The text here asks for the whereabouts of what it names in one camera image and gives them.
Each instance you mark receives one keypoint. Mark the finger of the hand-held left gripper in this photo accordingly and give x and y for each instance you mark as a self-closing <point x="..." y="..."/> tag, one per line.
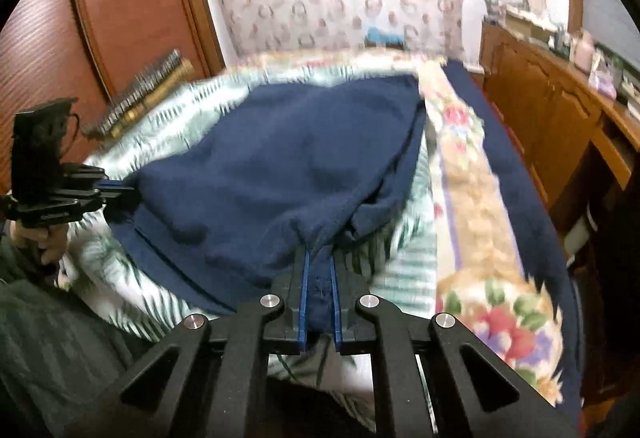
<point x="85" y="208"/>
<point x="90" y="180"/>

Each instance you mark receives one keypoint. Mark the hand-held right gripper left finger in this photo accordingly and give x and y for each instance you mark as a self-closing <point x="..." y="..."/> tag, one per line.
<point x="303" y="298"/>

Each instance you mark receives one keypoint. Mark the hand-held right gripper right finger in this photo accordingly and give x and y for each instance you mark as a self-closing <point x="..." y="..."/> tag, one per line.
<point x="336" y="303"/>

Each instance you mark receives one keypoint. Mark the navy printed t-shirt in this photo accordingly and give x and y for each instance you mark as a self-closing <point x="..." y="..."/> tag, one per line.
<point x="260" y="167"/>

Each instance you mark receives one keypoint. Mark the person's left hand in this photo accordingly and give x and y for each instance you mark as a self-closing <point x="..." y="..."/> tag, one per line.
<point x="47" y="240"/>

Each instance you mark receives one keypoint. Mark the palm leaf print bedsheet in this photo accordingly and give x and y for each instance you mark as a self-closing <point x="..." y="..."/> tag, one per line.
<point x="100" y="258"/>

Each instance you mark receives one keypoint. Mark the black circle-patterned pillow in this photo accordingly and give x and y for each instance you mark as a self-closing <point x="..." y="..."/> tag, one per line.
<point x="130" y="95"/>

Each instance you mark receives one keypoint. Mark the woven straw pillow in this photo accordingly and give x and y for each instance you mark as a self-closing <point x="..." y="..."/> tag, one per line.
<point x="155" y="97"/>

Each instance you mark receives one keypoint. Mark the person's dark green clothing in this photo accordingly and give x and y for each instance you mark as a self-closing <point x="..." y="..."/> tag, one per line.
<point x="50" y="343"/>

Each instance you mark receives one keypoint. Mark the floral blanket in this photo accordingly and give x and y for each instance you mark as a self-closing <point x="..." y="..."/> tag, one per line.
<point x="470" y="198"/>

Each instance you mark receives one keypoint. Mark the wooden louvered wardrobe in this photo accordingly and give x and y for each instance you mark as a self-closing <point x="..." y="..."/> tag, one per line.
<point x="130" y="7"/>

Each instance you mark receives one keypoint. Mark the navy blue bedsheet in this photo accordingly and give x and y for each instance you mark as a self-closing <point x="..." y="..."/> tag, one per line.
<point x="505" y="157"/>

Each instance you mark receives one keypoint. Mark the box with blue cloth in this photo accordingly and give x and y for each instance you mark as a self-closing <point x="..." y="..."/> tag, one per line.
<point x="382" y="37"/>

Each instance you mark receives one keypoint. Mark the wooden sideboard cabinet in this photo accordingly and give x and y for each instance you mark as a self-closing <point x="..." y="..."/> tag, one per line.
<point x="540" y="87"/>

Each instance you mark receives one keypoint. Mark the patterned bag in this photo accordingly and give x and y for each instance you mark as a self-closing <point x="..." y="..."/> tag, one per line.
<point x="492" y="5"/>

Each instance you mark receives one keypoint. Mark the open cardboard box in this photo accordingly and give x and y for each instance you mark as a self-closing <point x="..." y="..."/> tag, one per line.
<point x="525" y="20"/>

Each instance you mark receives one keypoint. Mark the purple tissue pack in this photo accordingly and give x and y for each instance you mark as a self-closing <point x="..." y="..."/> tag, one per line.
<point x="602" y="80"/>

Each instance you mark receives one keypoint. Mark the pink thermos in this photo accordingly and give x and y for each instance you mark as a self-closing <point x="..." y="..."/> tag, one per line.
<point x="584" y="52"/>

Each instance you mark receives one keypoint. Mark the grey window blind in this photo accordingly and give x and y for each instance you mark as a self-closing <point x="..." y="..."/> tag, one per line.
<point x="607" y="2"/>

